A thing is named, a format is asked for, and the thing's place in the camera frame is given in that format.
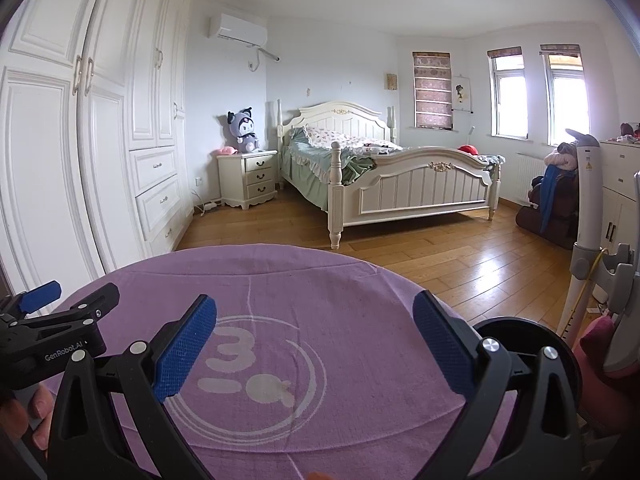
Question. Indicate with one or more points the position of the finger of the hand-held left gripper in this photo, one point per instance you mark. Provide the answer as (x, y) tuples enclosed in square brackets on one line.
[(40, 296), (95, 305)]

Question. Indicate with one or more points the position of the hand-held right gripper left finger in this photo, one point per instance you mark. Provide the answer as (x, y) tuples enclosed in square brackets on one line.
[(185, 350)]

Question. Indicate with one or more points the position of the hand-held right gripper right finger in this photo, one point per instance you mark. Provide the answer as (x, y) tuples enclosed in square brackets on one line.
[(442, 345)]

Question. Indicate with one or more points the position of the person's left hand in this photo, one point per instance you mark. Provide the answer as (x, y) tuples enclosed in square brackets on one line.
[(42, 410)]

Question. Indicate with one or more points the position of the purple tablecloth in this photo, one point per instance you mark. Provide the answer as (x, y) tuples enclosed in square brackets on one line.
[(300, 285)]

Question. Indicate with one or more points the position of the white wardrobe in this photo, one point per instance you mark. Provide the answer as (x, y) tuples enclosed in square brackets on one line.
[(100, 160)]

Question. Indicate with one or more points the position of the white power strip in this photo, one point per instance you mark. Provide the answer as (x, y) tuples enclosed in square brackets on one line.
[(211, 205)]

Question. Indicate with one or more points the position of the cream wooden bed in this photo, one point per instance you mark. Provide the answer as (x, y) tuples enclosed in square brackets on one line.
[(425, 185)]

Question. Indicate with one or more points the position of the brown armchair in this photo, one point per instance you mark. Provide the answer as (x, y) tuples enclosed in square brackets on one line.
[(562, 210)]

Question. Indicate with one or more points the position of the cream nightstand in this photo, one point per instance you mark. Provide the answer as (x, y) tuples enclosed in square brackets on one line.
[(247, 180)]

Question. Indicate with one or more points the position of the blue cloth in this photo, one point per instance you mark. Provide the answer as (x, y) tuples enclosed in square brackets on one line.
[(549, 195)]

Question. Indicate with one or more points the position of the white radiator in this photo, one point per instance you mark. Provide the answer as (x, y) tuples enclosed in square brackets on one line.
[(531, 177)]

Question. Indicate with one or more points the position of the red plush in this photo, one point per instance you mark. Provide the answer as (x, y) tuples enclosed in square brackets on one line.
[(468, 149)]

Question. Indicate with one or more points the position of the pink plush cushion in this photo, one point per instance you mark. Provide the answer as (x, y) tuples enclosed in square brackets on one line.
[(225, 151)]

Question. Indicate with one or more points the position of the pink clothes pile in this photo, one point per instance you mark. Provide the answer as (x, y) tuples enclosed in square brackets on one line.
[(562, 159)]

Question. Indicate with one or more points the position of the green ruffled bedding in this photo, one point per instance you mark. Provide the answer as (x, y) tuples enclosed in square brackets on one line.
[(300, 160)]

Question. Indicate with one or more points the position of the purple plush toy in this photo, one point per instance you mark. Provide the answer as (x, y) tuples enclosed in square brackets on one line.
[(245, 132)]

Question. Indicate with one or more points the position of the floral pillow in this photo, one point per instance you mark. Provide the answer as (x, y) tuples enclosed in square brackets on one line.
[(340, 139)]

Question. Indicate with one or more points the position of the white cabinet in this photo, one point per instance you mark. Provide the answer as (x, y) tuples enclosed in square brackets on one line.
[(620, 175)]

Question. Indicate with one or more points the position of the brown window blind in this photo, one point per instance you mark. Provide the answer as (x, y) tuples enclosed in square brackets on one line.
[(432, 90)]

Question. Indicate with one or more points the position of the narrow window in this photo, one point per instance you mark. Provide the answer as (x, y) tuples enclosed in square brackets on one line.
[(509, 95)]

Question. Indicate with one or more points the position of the white air conditioner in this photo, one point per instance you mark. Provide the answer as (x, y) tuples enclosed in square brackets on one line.
[(237, 30)]

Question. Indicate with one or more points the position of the wall poster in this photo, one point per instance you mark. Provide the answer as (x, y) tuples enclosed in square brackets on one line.
[(463, 94)]

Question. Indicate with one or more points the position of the small wall decoration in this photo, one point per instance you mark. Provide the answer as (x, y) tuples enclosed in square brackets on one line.
[(391, 81)]

